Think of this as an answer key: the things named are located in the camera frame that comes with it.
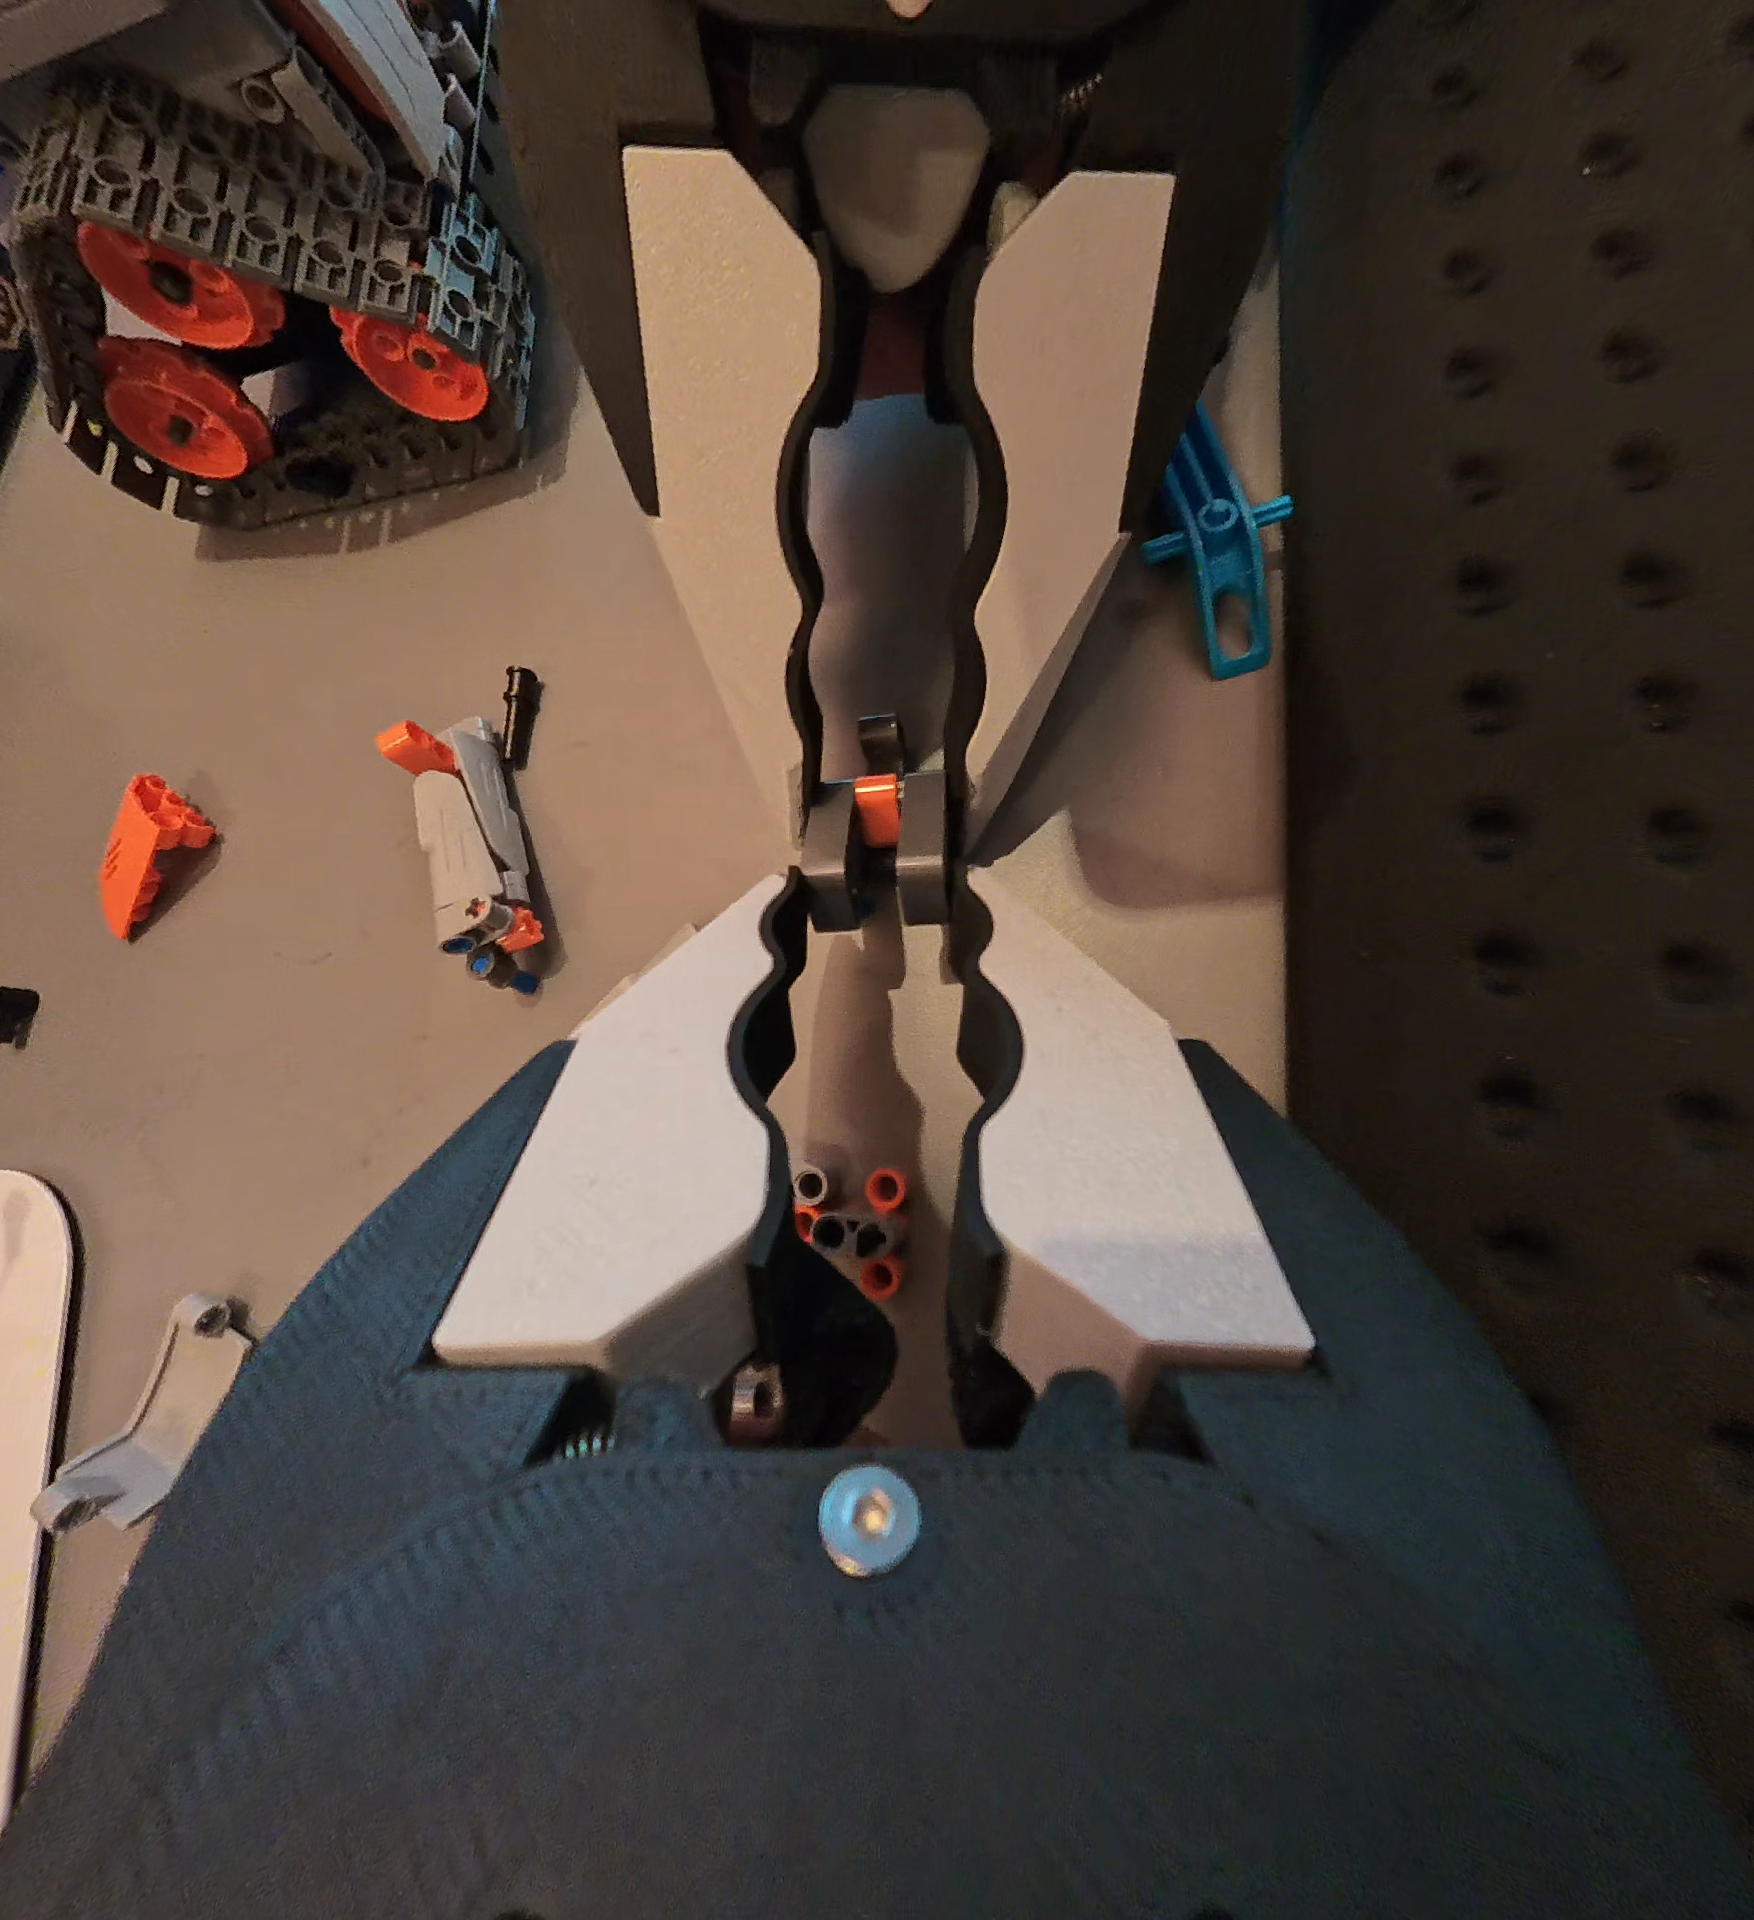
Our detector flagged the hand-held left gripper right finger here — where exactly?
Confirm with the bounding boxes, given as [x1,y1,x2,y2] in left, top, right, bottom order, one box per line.
[944,882,1316,1382]

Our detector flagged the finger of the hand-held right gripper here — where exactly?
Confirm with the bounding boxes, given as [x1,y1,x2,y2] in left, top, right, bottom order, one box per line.
[618,141,837,839]
[949,172,1176,869]

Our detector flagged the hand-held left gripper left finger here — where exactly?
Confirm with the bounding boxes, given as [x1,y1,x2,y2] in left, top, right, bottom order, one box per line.
[431,869,805,1373]

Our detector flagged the grey beam assembly orange bush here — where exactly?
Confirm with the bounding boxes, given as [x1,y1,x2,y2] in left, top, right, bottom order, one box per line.
[790,718,957,936]

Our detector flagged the cyan plastic separator tool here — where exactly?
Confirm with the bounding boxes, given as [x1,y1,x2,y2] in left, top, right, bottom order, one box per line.
[1139,398,1290,680]

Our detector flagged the tracked toy robot vehicle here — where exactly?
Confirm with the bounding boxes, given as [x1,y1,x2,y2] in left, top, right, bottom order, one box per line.
[6,0,541,534]

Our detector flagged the grey panel assembly orange connector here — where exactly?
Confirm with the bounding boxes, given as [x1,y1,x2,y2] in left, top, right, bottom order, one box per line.
[375,718,547,995]

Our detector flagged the grey curved panel with clip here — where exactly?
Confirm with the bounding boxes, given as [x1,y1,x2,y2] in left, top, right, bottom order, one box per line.
[35,1294,252,1534]

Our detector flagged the orange wedge brick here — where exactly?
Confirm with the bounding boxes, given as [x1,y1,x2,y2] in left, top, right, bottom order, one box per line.
[101,773,219,942]

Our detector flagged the black dimpled mat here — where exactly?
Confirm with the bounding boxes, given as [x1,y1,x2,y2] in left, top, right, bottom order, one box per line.
[1275,0,1754,1920]

